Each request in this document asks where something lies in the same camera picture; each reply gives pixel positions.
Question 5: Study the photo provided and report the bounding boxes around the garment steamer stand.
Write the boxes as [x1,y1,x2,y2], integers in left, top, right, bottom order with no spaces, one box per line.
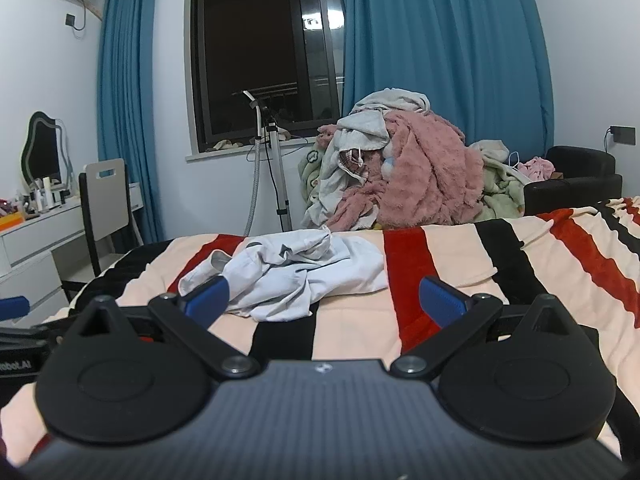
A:
[231,89,294,237]

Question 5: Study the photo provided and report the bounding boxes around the pale white shirt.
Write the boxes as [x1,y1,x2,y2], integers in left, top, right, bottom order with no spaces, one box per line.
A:
[177,226,390,323]

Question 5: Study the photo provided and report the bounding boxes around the black armchair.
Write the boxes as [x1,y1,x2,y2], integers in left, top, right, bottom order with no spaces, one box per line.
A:
[522,146,624,217]

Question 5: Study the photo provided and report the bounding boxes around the striped fleece blanket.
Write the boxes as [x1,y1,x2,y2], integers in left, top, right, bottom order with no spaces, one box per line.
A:
[0,195,640,411]

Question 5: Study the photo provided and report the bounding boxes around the black wall plug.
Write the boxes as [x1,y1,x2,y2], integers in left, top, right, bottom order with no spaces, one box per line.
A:
[64,12,87,39]

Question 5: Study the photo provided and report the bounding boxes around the group of cosmetic bottles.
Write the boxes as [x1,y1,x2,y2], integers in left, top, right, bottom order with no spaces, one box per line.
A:
[20,175,72,214]

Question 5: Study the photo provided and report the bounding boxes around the small pink cloth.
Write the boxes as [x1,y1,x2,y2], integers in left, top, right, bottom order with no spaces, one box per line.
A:
[516,156,556,182]

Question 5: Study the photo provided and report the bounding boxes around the pink fleece garment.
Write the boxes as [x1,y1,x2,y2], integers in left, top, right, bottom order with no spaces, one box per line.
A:
[317,111,487,232]

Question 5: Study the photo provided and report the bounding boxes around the black wall socket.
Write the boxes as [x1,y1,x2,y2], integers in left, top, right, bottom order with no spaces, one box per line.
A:
[605,125,640,154]

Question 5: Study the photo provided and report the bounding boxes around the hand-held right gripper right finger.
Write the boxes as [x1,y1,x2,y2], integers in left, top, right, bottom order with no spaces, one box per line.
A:
[389,276,587,381]

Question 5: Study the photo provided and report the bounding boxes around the grey white garment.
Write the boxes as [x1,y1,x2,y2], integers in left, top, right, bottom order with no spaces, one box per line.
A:
[302,89,432,228]

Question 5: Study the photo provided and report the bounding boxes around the black and white chair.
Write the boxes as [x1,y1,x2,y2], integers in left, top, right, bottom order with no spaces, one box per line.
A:
[59,158,146,303]

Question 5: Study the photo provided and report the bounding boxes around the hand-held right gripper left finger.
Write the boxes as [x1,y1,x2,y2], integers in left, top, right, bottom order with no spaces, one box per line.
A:
[64,276,262,381]

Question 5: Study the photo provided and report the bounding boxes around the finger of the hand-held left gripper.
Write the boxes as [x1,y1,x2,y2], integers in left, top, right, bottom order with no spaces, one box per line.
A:
[0,296,31,321]

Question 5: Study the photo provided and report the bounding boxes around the dark framed window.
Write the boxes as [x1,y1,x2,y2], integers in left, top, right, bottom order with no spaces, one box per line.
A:
[185,0,347,157]

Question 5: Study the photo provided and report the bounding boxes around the pale green printed blanket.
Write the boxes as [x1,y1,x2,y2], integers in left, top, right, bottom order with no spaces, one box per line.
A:
[299,140,533,229]

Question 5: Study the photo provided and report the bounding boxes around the white dressing table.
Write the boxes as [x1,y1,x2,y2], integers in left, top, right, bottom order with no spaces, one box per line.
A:
[0,182,144,331]

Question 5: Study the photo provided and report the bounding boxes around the cream cloth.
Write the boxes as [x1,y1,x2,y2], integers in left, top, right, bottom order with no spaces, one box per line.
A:
[469,140,522,173]

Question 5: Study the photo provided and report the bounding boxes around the blue curtain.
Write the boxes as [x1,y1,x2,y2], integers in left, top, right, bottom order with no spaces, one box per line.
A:
[337,0,556,162]
[96,0,167,252]

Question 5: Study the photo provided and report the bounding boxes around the wavy framed mirror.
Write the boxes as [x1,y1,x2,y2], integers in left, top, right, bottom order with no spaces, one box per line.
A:
[20,111,75,193]

